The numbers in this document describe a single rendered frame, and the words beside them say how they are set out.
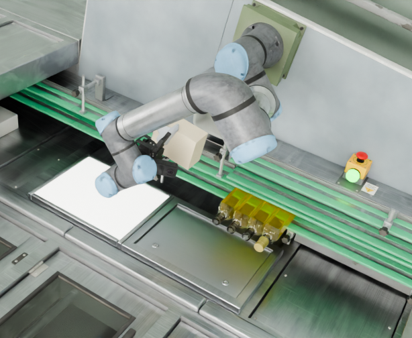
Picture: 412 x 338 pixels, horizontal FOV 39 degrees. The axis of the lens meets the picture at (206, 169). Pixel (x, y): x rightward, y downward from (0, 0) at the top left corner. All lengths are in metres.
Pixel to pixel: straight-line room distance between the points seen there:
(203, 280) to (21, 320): 0.58
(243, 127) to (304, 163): 0.73
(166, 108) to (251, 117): 0.23
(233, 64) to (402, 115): 0.58
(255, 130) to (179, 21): 0.92
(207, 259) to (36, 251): 0.58
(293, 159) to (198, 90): 0.76
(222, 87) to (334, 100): 0.72
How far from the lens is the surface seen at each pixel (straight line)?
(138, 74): 2.41
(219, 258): 2.03
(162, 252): 2.02
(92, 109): 2.42
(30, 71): 2.39
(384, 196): 2.04
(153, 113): 1.50
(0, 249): 2.10
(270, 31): 1.90
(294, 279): 2.08
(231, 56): 1.77
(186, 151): 1.90
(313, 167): 2.06
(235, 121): 1.37
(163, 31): 2.26
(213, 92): 1.37
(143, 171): 1.61
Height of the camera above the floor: 2.51
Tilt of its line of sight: 47 degrees down
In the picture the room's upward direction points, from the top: 132 degrees counter-clockwise
